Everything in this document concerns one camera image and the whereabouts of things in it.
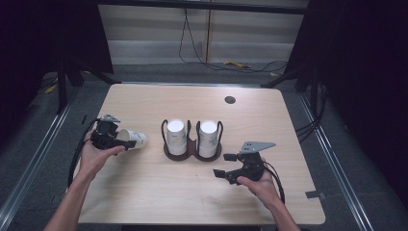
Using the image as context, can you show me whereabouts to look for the tall white paper cup stack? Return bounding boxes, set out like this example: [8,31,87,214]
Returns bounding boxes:
[166,118,188,156]

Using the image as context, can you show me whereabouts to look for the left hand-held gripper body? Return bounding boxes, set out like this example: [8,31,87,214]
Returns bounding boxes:
[90,115,121,151]

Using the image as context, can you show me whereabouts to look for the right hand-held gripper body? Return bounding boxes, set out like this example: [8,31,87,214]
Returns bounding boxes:
[239,141,277,181]

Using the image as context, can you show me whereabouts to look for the black metal stand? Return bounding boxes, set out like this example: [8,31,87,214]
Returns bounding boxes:
[261,64,322,112]
[57,47,114,116]

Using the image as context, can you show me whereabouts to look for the metal floor rail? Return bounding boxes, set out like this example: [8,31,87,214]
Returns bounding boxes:
[297,91,375,231]
[0,86,81,223]

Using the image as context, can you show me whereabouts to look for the dark double cup holder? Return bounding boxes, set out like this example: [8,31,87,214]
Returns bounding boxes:
[161,118,224,162]

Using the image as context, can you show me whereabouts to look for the black floor cable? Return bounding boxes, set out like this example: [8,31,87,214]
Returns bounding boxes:
[178,8,290,74]

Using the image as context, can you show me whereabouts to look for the black curtain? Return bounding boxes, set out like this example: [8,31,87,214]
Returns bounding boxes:
[284,0,408,206]
[0,0,114,148]

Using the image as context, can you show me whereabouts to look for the short white paper cup stack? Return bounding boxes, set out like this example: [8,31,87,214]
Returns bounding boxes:
[197,119,219,159]

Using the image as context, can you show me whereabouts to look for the person's right hand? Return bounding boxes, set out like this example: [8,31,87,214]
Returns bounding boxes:
[237,159,280,210]

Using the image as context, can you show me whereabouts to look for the black overhead bar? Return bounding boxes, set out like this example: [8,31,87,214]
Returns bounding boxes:
[96,0,311,15]

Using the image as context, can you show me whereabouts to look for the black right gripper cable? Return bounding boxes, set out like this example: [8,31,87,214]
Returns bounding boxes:
[263,161,286,205]

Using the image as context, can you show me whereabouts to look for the single white floral paper cup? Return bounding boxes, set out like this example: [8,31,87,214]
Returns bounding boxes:
[115,128,148,150]

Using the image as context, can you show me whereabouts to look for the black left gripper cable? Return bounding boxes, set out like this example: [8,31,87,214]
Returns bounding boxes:
[67,117,101,189]

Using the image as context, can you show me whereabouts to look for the grey tape piece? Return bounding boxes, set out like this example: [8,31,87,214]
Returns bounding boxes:
[305,190,326,200]

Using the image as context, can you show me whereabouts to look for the person's left hand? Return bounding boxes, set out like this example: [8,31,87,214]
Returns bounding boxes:
[78,129,126,181]

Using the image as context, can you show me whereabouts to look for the black cable bundle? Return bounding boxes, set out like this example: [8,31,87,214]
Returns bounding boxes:
[294,83,329,144]

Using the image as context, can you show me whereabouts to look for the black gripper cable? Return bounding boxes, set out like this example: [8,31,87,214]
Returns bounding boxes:
[263,161,286,205]
[67,117,101,189]

